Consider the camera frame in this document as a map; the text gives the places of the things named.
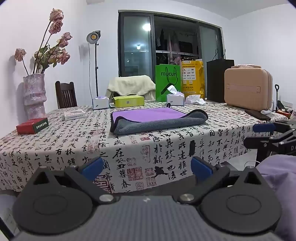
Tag calligraphy print tablecloth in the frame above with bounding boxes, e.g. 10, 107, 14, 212
0, 99, 289, 194

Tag red and green box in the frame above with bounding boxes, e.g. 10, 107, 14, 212
16, 117, 49, 135

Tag green paper bag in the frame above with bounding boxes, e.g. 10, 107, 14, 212
155, 64, 181, 102

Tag pink hard suitcase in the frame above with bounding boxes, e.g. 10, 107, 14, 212
224, 65, 273, 111

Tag white tissue box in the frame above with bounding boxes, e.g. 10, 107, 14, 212
92, 96, 110, 110
166, 85, 185, 106

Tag dried pink roses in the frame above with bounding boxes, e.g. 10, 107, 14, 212
14, 8, 73, 75

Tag yellow plastic bag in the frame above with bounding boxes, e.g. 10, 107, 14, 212
181, 59, 206, 100

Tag cream cloth on chair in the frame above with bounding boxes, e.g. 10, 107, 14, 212
107, 75, 156, 100

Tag flat black case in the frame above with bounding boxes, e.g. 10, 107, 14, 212
244, 109, 271, 121

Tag pink mottled ceramic vase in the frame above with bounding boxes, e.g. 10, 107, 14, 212
23, 73, 48, 121

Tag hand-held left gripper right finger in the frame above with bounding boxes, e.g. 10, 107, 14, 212
177, 156, 269, 206

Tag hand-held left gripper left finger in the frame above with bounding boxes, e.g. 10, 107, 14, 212
30, 157, 114, 206

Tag dark sliding glass door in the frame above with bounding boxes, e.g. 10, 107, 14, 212
118, 9, 226, 78

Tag hanging pink garment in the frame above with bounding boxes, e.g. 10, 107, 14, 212
167, 31, 181, 54

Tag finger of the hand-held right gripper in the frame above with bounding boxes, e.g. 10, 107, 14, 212
244, 133, 287, 151
253, 122, 290, 134

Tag yellow-green flat box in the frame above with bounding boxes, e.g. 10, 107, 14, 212
112, 95, 145, 108

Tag studio light on stand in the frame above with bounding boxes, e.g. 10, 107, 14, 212
86, 30, 102, 99

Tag black handled tool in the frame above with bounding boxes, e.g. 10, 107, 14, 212
274, 84, 280, 112

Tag crumpled white tissue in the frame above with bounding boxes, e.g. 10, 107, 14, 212
185, 95, 207, 105

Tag dark wooden chair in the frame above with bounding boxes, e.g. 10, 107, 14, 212
55, 81, 78, 109

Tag purple and grey towel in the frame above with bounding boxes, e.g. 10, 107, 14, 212
110, 105, 208, 135

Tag black paper bag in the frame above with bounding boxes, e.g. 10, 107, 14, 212
206, 58, 235, 103

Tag white flat box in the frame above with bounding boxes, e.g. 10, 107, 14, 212
64, 110, 86, 121

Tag purple clothing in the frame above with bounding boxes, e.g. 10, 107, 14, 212
254, 154, 296, 241

